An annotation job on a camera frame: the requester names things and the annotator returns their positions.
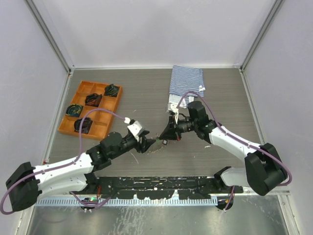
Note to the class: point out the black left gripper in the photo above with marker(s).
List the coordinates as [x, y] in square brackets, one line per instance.
[146, 142]

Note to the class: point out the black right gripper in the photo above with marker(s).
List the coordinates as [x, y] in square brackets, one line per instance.
[169, 132]

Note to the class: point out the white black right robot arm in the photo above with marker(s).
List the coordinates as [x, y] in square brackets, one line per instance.
[263, 170]

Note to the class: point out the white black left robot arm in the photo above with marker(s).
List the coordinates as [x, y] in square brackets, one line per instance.
[28, 183]

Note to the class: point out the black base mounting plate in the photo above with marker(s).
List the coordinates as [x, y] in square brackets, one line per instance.
[115, 187]

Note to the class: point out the striped blue white cloth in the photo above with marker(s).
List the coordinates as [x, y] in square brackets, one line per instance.
[185, 79]

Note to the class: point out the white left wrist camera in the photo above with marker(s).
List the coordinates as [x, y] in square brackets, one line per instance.
[136, 129]

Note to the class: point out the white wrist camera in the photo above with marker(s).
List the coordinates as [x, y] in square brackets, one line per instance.
[173, 110]
[136, 129]

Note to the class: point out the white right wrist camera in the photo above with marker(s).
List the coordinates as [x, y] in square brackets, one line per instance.
[173, 110]

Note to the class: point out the dark rolled cable brown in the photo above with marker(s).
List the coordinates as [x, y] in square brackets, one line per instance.
[93, 100]

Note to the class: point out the dark rolled cable blue yellow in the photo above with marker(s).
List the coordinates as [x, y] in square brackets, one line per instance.
[74, 110]

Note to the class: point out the white slotted cable duct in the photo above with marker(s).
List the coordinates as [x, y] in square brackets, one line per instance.
[174, 201]

